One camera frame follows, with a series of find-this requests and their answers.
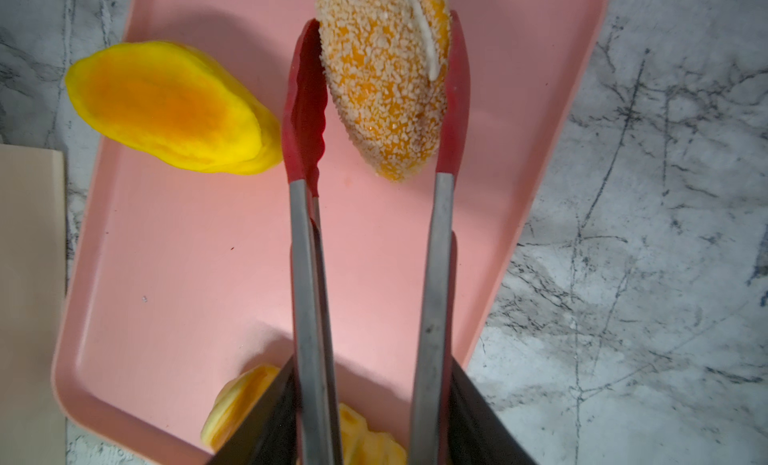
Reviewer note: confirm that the orange oval bread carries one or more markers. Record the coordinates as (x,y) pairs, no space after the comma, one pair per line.
(178,104)

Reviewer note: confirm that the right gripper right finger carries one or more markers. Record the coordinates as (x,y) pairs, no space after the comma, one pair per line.
(475,434)

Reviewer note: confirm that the blue checkered paper bag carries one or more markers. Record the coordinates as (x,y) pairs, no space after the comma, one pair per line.
(33,282)

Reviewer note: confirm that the red kitchen tongs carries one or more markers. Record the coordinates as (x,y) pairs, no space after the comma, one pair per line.
(302,148)

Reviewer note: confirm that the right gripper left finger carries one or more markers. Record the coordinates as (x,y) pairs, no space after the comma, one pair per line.
(268,434)

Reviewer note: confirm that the pink plastic tray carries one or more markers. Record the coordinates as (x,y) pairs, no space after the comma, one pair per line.
(182,280)

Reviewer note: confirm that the ridged yellow bread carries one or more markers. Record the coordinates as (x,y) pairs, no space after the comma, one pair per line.
(360,445)

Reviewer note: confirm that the pale bread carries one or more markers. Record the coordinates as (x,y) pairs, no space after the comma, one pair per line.
(385,63)

